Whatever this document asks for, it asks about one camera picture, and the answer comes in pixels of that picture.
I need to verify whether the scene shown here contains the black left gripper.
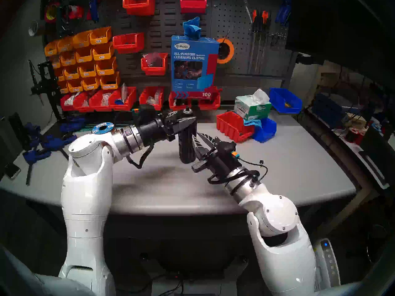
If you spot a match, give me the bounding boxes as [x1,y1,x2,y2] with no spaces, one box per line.
[137,110,197,147]

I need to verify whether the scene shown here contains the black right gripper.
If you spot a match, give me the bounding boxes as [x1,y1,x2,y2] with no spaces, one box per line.
[191,132,239,182]

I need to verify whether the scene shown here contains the black electric screwdriver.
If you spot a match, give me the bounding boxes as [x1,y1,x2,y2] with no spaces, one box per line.
[178,107,198,164]

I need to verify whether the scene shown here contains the red plastic bin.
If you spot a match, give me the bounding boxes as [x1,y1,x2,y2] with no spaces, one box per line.
[123,0,155,16]
[169,91,192,111]
[198,86,221,111]
[216,111,255,144]
[113,32,145,54]
[139,86,165,111]
[89,89,111,112]
[141,53,168,76]
[109,87,137,111]
[180,0,207,14]
[73,92,90,112]
[60,94,76,111]

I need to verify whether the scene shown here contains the blue cleaning cloths box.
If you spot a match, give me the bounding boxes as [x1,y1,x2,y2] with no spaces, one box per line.
[171,35,219,99]

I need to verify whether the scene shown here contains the green white Kimtech tissue box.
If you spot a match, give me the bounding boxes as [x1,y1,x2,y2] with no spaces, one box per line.
[234,95,272,121]

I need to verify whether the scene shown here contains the green cutting mat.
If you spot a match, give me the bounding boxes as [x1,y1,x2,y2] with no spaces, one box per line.
[74,114,136,133]

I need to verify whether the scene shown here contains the small blue plastic bin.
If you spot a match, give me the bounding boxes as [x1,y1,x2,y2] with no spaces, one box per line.
[252,118,277,144]

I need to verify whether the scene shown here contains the clear plastic bag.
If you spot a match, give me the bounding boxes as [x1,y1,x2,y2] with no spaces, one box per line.
[144,52,162,67]

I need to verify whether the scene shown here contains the white tissue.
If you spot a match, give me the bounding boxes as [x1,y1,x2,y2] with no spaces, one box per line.
[252,88,270,104]

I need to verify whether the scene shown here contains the orange tape roll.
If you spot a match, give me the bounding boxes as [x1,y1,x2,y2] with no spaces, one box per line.
[216,38,234,64]

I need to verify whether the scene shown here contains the large blue plastic bin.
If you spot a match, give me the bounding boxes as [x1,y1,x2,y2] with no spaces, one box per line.
[269,88,303,114]

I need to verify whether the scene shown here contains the blue microfiber cloth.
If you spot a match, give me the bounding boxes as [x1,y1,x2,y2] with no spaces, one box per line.
[182,17,202,39]

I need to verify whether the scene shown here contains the dark grey pegboard panel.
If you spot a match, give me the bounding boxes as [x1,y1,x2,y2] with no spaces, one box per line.
[43,0,298,83]

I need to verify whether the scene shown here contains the black power strip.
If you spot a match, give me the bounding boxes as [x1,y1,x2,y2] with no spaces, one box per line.
[165,271,224,280]

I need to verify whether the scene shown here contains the dark blue storage box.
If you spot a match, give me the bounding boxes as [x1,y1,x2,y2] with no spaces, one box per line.
[312,92,363,128]

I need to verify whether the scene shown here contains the white side desk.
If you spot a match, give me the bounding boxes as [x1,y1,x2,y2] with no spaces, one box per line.
[301,106,395,191]

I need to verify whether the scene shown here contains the black metal stand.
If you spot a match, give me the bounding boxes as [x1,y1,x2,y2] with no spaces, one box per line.
[28,60,64,121]

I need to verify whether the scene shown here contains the red white tape roll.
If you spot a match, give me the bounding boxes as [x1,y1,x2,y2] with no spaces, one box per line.
[66,6,84,20]

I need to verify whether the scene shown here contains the brown cardboard box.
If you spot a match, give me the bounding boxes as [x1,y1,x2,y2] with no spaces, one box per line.
[344,113,368,129]

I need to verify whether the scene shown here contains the black rectangular case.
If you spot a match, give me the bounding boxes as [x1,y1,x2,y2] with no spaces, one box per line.
[9,113,28,146]

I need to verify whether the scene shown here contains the red yellow tape roll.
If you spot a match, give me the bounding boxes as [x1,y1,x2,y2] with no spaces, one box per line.
[44,2,60,24]

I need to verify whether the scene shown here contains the smartphone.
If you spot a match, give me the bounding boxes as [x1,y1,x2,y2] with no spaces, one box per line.
[2,162,21,181]

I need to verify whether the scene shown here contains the black monitor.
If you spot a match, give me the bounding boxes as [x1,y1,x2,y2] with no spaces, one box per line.
[285,0,395,86]

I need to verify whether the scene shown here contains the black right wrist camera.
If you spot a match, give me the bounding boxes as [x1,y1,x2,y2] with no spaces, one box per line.
[216,141,240,163]

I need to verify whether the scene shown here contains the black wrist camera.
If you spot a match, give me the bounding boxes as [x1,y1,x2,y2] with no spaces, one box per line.
[216,141,240,163]
[133,104,157,124]

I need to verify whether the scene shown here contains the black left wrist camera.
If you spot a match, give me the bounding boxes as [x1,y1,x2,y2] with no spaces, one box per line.
[133,104,157,124]

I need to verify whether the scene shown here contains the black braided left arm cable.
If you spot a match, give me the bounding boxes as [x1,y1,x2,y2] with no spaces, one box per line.
[125,144,155,169]

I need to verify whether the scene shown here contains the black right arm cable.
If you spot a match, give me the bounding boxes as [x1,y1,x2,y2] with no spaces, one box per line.
[207,157,268,185]

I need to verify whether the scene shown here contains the red wire spool blue label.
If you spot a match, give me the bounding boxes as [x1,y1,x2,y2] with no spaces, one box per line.
[92,122,115,135]

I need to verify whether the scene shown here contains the orange black handled screwdriver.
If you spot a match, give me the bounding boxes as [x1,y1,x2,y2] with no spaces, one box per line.
[252,9,259,74]

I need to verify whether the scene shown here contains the purple handled scissors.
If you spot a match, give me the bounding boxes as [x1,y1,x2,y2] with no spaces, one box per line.
[237,0,253,23]

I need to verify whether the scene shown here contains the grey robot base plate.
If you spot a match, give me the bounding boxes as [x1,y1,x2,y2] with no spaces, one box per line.
[139,252,250,296]

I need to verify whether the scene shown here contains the grey duct tape roll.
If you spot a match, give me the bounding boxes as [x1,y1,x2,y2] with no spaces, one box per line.
[28,19,44,37]

